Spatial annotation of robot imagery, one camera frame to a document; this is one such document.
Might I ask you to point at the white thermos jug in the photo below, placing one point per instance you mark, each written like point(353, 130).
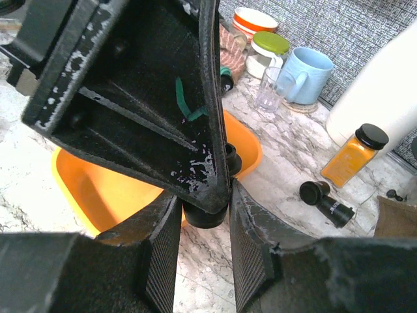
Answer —
point(383, 94)

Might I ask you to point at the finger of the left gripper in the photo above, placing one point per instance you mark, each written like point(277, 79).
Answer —
point(277, 268)
point(129, 268)

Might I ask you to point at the brown cloth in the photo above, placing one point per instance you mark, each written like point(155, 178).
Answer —
point(396, 219)

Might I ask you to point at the striped brown towel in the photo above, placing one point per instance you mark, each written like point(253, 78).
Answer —
point(232, 46)

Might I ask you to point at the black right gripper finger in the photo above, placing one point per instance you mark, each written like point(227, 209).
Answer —
point(147, 100)

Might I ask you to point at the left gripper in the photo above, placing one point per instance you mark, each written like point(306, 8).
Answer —
point(49, 34)

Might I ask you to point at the blue mug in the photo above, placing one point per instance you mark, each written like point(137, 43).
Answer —
point(311, 70)

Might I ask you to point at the orange storage basket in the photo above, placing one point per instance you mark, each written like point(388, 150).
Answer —
point(102, 198)

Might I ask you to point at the green lidded cup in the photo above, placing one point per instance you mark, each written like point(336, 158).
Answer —
point(266, 50)

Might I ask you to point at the orange juice bottle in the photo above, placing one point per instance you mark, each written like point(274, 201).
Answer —
point(355, 154)

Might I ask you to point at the clear drinking glass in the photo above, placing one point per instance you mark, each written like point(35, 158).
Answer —
point(274, 87)

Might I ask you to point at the orange striped white bowl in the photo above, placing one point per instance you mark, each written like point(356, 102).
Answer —
point(250, 21)

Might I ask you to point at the teal coffee capsule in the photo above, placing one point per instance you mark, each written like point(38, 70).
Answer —
point(225, 71)

